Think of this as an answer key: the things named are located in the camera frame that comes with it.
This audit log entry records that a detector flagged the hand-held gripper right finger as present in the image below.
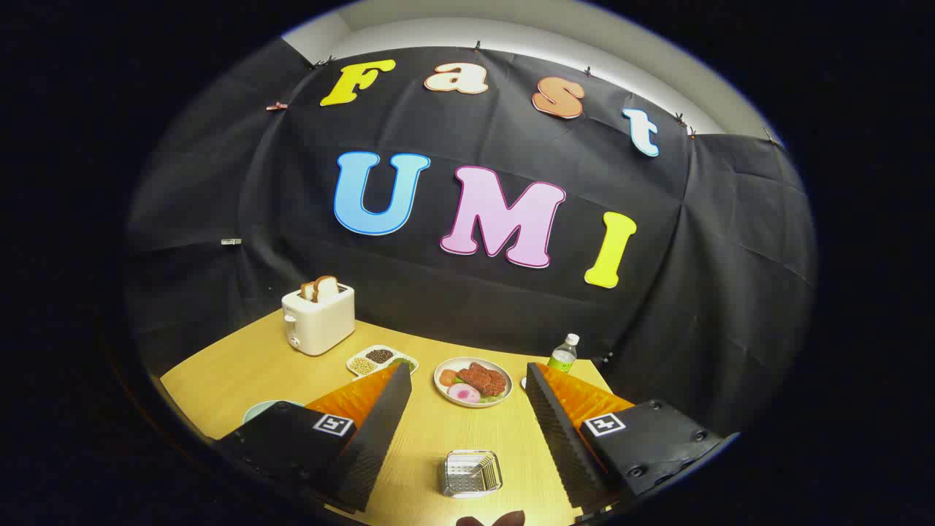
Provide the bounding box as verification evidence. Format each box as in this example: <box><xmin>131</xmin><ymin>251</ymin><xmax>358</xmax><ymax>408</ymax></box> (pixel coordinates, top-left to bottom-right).
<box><xmin>524</xmin><ymin>362</ymin><xmax>731</xmax><ymax>512</ymax></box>

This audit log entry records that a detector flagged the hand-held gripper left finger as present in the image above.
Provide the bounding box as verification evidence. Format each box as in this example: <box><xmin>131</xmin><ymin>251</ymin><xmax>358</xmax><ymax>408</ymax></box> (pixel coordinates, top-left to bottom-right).
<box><xmin>212</xmin><ymin>362</ymin><xmax>413</xmax><ymax>514</ymax></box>

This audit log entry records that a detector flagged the green label drink bottle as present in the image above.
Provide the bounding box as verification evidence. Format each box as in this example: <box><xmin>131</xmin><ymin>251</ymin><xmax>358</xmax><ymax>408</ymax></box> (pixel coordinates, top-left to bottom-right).
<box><xmin>546</xmin><ymin>333</ymin><xmax>581</xmax><ymax>373</ymax></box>

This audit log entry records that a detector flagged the white divided dish with beans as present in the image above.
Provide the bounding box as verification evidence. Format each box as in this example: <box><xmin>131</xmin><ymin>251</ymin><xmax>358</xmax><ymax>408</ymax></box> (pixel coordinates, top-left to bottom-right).
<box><xmin>346</xmin><ymin>345</ymin><xmax>419</xmax><ymax>381</ymax></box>

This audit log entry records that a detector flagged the perforated metal basket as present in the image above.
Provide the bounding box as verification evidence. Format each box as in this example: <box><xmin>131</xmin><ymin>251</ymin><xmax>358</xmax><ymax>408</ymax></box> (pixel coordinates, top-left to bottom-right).
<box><xmin>442</xmin><ymin>449</ymin><xmax>503</xmax><ymax>500</ymax></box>

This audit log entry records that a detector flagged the white plate of food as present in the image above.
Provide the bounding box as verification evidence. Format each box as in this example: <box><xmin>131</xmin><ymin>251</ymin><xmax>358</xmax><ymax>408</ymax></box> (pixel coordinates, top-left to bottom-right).
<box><xmin>433</xmin><ymin>357</ymin><xmax>514</xmax><ymax>408</ymax></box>

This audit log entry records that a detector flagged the light green plate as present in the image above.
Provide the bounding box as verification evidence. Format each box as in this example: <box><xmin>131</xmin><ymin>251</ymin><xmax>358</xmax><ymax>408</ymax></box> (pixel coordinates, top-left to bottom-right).
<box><xmin>243</xmin><ymin>400</ymin><xmax>306</xmax><ymax>426</ymax></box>

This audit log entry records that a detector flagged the white toaster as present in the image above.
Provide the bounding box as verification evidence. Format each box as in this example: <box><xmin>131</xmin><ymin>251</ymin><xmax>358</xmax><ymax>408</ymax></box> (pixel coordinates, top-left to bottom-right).
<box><xmin>281</xmin><ymin>283</ymin><xmax>356</xmax><ymax>357</ymax></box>

